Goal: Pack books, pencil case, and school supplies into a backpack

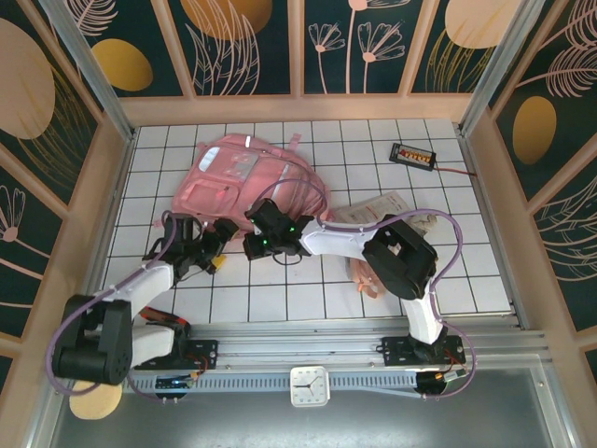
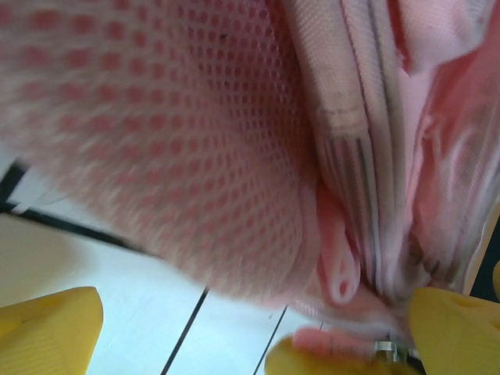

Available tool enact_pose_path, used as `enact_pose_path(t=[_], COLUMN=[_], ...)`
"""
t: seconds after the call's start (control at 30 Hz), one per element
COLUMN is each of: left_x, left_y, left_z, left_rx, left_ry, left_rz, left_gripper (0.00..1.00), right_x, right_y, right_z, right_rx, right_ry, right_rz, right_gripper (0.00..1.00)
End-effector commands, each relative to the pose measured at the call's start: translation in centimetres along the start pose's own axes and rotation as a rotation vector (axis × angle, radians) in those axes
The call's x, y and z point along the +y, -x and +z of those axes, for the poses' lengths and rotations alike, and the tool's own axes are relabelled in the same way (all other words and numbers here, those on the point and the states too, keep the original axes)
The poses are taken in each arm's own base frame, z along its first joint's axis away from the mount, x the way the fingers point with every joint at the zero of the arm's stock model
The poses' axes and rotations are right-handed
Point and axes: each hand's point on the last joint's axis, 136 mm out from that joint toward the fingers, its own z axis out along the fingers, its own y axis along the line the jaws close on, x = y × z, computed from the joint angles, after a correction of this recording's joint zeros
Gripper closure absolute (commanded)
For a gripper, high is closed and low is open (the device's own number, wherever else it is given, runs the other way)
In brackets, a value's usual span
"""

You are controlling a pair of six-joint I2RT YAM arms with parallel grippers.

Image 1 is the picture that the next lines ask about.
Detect pink school backpack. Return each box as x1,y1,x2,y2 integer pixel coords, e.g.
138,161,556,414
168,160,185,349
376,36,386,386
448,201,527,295
151,132,336,237

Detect clear ruler set package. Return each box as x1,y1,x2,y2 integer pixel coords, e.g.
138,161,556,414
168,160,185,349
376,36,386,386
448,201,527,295
334,189,412,226

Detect red black hand tool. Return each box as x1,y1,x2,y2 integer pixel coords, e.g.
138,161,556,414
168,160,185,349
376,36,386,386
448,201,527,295
138,306,191,330

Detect peach fabric pouch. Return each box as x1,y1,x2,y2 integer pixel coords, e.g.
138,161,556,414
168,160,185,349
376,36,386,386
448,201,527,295
345,259,391,302

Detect white square clock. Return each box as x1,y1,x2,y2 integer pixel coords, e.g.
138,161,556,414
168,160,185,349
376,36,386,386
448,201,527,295
288,365,332,409

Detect black power board red connectors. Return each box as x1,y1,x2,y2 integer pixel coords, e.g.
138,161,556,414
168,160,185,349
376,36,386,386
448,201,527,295
389,141,439,173

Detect yellow round sponge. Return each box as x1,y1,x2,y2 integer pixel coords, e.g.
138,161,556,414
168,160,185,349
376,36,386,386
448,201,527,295
68,378,124,421

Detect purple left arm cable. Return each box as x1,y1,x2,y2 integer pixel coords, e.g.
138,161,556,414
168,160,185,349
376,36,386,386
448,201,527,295
49,214,206,403

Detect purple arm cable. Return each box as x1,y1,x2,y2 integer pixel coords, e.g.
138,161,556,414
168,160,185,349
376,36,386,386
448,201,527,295
249,179,478,402
49,214,206,403

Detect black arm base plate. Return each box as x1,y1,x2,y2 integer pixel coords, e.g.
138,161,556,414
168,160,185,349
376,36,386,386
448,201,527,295
133,339,220,373
381,334,467,368

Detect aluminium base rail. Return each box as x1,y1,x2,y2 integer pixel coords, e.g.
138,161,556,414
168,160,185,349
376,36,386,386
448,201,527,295
46,321,554,374

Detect grey slotted cable duct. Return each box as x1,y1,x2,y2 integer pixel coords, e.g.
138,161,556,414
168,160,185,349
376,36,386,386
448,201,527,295
128,371,470,400

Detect wall panel three pink flowers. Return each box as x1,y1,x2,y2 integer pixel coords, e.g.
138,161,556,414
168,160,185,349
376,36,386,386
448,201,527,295
298,0,421,98

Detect wall panel orange circle leaves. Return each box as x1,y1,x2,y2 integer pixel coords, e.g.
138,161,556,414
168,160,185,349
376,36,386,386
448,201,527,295
158,0,299,98

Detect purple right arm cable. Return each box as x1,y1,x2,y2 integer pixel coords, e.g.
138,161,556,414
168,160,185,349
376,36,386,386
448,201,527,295
249,179,478,402

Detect thin red cable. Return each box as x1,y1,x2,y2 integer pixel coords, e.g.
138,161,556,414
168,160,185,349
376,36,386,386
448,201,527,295
433,163,478,178

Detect wall panel yellow oval feather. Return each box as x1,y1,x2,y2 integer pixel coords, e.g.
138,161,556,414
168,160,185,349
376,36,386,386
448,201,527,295
69,0,196,100
487,0,597,206

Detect aluminium corner post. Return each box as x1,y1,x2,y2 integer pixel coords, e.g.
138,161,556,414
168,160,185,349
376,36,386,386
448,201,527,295
39,0,137,144
458,0,557,136

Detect wall panel peach circle strands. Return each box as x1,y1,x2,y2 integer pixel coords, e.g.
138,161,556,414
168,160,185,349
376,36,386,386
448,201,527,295
0,0,104,214
408,0,519,95

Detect wall panel pink leaf lines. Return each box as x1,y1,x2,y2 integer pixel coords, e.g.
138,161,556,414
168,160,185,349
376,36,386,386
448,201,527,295
526,165,597,335

